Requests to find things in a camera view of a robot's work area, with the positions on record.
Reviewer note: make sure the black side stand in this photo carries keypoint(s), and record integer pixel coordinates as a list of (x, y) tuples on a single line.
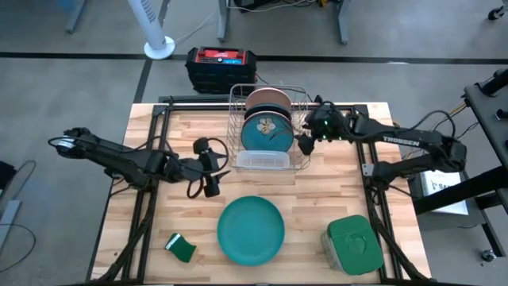
[(488, 119)]

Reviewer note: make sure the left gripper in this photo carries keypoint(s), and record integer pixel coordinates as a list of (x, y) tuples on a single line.
[(182, 170)]

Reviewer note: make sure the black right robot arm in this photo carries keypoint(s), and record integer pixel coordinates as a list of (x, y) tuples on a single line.
[(401, 137)]

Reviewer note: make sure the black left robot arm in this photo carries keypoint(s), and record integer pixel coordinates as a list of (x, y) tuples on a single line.
[(119, 157)]

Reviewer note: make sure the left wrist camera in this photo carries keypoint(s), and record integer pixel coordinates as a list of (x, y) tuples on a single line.
[(195, 167)]

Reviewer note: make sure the black aluminium table frame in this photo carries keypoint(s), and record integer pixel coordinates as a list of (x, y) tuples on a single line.
[(190, 107)]

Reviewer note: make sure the red black power station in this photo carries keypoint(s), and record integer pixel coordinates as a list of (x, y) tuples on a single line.
[(220, 71)]

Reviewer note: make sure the grey cart platform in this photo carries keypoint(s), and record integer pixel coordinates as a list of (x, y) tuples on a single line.
[(448, 226)]

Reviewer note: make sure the grey desk leg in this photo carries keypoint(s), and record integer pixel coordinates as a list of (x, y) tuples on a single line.
[(163, 10), (343, 22), (75, 16), (224, 20)]

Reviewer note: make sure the white printed box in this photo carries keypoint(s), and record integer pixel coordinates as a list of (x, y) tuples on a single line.
[(444, 194)]

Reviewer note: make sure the pink plate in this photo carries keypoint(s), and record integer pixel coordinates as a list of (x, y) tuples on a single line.
[(268, 97)]

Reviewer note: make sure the dark green plate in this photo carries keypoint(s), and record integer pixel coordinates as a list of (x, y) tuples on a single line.
[(268, 107)]

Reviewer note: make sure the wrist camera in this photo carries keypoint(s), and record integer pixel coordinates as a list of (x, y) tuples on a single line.
[(332, 126), (195, 167)]

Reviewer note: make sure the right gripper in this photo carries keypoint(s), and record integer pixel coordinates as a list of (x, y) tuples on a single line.
[(333, 127)]

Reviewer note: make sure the large teal plate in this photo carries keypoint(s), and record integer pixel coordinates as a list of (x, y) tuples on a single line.
[(250, 230)]

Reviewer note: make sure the clear container with green lid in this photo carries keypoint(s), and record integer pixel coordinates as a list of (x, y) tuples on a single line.
[(353, 246)]

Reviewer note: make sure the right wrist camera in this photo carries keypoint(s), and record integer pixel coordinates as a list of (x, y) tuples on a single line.
[(332, 126)]

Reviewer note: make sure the translucent white cutlery holder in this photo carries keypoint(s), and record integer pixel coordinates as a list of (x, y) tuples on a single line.
[(262, 159)]

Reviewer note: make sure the blue flower plate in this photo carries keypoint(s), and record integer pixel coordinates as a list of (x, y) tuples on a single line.
[(270, 139)]

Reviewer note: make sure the white mounting plate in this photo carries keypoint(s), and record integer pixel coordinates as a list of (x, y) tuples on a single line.
[(367, 170)]

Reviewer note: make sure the green sponge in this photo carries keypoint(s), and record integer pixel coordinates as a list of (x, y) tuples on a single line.
[(182, 250)]

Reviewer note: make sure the black caster wheel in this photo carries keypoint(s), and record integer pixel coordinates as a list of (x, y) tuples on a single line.
[(498, 13), (488, 255)]

